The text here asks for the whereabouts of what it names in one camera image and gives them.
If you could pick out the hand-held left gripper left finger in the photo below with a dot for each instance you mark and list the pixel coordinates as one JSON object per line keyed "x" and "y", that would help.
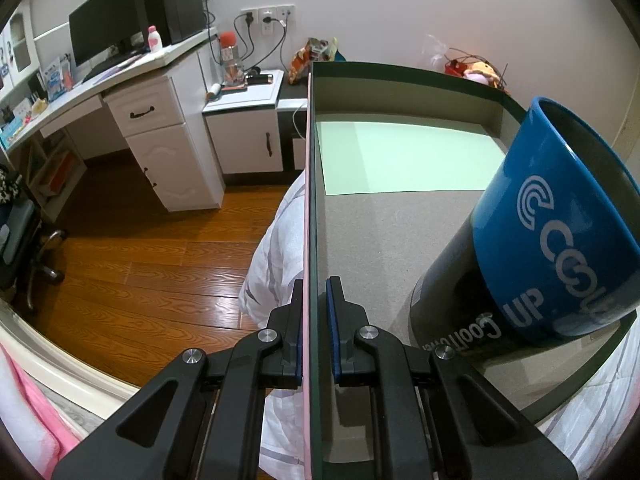
{"x": 299, "y": 360}

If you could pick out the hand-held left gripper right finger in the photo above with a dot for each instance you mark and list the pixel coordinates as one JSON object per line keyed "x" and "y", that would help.
{"x": 334, "y": 330}

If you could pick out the dark green cardboard box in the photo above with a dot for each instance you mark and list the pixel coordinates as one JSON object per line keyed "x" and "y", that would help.
{"x": 400, "y": 240}

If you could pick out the blue mug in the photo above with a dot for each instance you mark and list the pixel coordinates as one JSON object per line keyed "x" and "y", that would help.
{"x": 550, "y": 220}

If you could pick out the white striped quilt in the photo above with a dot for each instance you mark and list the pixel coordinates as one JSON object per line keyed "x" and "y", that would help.
{"x": 280, "y": 260}

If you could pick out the light green paper sheet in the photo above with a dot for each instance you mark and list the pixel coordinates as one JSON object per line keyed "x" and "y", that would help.
{"x": 400, "y": 160}

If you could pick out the white bedside cabinet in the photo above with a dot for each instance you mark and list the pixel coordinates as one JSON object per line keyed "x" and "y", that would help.
{"x": 240, "y": 140}

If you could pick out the black white side counter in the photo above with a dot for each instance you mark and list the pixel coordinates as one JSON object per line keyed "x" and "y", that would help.
{"x": 292, "y": 91}

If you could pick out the white corner desk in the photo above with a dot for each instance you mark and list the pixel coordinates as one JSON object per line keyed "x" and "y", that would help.
{"x": 150, "y": 135}

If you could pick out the orange snack bag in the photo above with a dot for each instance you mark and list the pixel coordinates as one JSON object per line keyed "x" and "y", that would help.
{"x": 302, "y": 60}

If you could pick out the teal bag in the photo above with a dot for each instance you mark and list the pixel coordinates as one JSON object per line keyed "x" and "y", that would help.
{"x": 337, "y": 52}

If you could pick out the pink blanket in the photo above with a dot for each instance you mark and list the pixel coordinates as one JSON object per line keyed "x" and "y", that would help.
{"x": 25, "y": 410}

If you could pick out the clear bottle red cap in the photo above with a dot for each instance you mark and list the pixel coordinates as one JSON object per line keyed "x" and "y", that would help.
{"x": 231, "y": 60}

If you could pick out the red gift box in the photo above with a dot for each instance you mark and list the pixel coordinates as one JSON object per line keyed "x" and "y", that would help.
{"x": 455, "y": 67}

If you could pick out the clear plastic bag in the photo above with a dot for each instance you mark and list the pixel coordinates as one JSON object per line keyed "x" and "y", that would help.
{"x": 436, "y": 47}

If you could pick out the black office chair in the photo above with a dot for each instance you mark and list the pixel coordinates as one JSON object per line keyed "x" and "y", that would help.
{"x": 20, "y": 240}

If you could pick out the pink white bottle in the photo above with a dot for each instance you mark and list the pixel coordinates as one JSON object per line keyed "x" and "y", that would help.
{"x": 154, "y": 40}

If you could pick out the black keyboard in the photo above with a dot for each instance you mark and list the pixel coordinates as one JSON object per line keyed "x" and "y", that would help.
{"x": 107, "y": 66}

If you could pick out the black computer tower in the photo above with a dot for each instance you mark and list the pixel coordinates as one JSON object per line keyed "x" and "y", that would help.
{"x": 175, "y": 0}

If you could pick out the blue white box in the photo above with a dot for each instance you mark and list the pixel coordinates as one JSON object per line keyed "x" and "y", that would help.
{"x": 56, "y": 80}

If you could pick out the black computer monitor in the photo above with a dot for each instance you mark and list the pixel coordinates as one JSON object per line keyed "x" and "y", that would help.
{"x": 100, "y": 25}

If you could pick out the white hutch cabinet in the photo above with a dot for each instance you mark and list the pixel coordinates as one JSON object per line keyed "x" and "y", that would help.
{"x": 17, "y": 40}

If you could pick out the white curved bed frame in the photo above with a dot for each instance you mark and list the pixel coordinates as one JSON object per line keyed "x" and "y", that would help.
{"x": 60, "y": 360}

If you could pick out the white wall outlet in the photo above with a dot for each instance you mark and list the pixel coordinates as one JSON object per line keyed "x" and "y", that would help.
{"x": 267, "y": 21}
{"x": 249, "y": 15}
{"x": 285, "y": 12}

